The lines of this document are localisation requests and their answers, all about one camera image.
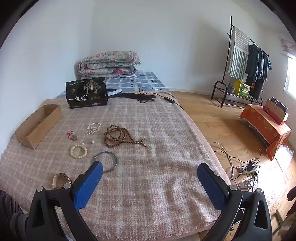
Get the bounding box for floral window valance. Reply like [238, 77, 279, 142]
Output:
[279, 38, 296, 56]

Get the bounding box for white ring light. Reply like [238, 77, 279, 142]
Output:
[105, 88, 126, 100]

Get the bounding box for cream bead bracelet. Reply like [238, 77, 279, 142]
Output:
[70, 144, 88, 159]

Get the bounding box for black metal clothes rack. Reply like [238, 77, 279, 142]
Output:
[211, 16, 270, 108]

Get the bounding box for white power strip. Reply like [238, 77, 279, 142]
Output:
[238, 166, 258, 175]

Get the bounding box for black snack bag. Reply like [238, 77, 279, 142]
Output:
[66, 77, 108, 109]

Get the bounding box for blue checked bedsheet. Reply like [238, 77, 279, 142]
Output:
[54, 71, 171, 99]

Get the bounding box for loose floor cables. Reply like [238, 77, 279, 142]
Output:
[211, 142, 262, 188]

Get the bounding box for red flat box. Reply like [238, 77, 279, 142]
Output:
[262, 106, 286, 126]

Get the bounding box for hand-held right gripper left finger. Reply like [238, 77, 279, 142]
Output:
[25, 161, 103, 241]

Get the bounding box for brown wooden bead necklace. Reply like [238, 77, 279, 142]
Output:
[103, 125, 147, 148]

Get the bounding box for black cable with remote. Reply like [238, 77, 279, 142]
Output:
[139, 87, 185, 112]

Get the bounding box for cardboard box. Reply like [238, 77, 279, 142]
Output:
[14, 104, 63, 150]

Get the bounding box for white pearl necklace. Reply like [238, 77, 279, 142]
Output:
[85, 122, 101, 136]

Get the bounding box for folded floral quilt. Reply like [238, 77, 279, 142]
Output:
[77, 51, 141, 78]

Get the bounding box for striped hanging cloth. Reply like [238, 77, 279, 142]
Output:
[225, 27, 250, 80]

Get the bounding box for window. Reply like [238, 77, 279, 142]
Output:
[283, 56, 296, 98]

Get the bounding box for yellow box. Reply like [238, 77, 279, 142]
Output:
[233, 80, 251, 98]

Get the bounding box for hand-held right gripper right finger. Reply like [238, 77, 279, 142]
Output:
[196, 163, 273, 241]

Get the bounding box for pink plaid blanket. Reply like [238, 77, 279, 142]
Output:
[0, 91, 232, 241]

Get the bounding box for striped dark cloth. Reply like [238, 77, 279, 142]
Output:
[0, 190, 30, 241]

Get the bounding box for dark hanging clothes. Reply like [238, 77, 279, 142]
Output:
[245, 44, 269, 100]

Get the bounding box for dark thin bangle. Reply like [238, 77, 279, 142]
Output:
[93, 151, 119, 173]

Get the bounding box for black folded light stand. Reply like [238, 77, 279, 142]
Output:
[120, 92, 156, 102]

